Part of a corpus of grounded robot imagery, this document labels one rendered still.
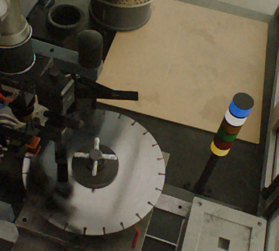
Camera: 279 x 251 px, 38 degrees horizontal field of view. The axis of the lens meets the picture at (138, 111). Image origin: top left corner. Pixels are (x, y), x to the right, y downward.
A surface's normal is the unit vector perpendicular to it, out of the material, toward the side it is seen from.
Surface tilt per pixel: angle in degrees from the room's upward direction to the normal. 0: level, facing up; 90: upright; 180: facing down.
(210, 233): 0
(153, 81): 0
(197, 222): 0
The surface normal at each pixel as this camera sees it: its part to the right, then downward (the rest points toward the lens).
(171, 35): 0.11, -0.59
